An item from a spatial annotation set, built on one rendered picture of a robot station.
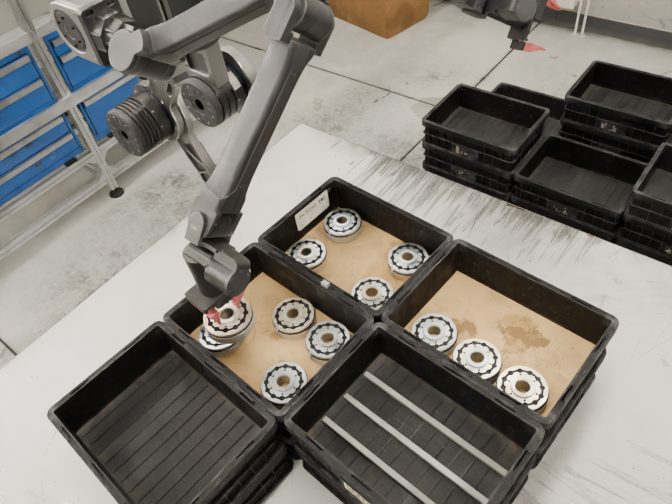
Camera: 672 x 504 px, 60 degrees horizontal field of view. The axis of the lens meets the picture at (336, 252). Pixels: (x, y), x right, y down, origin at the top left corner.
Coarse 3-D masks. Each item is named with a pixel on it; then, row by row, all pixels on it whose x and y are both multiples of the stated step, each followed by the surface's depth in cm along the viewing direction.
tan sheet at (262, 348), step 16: (256, 288) 148; (272, 288) 147; (256, 304) 144; (272, 304) 144; (256, 320) 141; (320, 320) 139; (192, 336) 140; (256, 336) 138; (272, 336) 137; (240, 352) 135; (256, 352) 135; (272, 352) 134; (288, 352) 134; (304, 352) 133; (240, 368) 132; (256, 368) 132; (304, 368) 130; (320, 368) 130; (256, 384) 129
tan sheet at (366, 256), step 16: (336, 208) 164; (320, 224) 160; (368, 224) 158; (320, 240) 156; (368, 240) 154; (384, 240) 154; (400, 240) 153; (336, 256) 152; (352, 256) 151; (368, 256) 151; (384, 256) 150; (320, 272) 149; (336, 272) 148; (352, 272) 148; (368, 272) 147; (384, 272) 146
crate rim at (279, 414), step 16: (272, 256) 141; (304, 272) 136; (320, 288) 132; (176, 304) 134; (352, 304) 129; (368, 320) 125; (352, 336) 123; (208, 352) 124; (336, 352) 121; (224, 368) 121; (240, 384) 118; (256, 400) 115
